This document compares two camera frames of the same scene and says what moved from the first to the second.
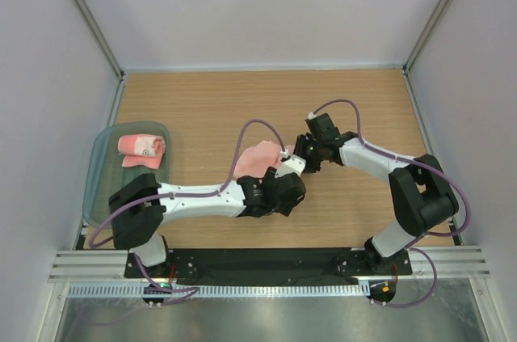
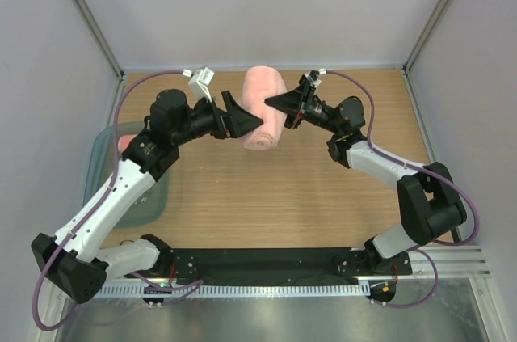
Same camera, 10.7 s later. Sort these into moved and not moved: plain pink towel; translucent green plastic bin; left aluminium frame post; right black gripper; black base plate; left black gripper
Moved: plain pink towel; right black gripper; left black gripper
Not moved: left aluminium frame post; translucent green plastic bin; black base plate
